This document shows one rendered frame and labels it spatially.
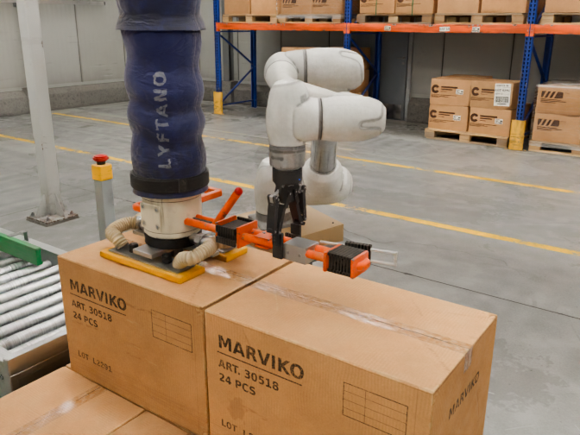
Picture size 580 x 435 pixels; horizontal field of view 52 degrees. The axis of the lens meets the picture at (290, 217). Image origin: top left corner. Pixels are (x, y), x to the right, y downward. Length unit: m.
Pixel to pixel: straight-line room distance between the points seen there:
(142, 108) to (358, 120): 0.59
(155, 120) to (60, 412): 0.89
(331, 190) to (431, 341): 1.12
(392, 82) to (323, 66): 8.79
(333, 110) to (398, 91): 9.27
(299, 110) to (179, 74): 0.38
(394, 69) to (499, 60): 1.75
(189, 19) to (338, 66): 0.55
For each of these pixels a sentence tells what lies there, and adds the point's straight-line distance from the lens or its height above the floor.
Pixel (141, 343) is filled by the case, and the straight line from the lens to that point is 1.77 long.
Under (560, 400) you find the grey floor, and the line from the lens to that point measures 3.09.
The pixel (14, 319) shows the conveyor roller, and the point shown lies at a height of 0.53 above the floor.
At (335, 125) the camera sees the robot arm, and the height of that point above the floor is 1.39.
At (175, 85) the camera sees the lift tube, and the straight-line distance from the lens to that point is 1.64.
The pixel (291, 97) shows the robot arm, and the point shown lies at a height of 1.45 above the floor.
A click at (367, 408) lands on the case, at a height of 0.85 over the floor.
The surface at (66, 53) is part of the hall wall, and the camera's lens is 12.75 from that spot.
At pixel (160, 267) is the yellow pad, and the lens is 1.72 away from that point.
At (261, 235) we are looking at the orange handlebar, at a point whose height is 1.09.
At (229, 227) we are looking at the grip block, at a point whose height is 1.10.
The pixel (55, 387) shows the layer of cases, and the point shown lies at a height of 0.54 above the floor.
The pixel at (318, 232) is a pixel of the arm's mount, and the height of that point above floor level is 0.81.
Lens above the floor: 1.62
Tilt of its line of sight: 18 degrees down
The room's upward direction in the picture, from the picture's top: straight up
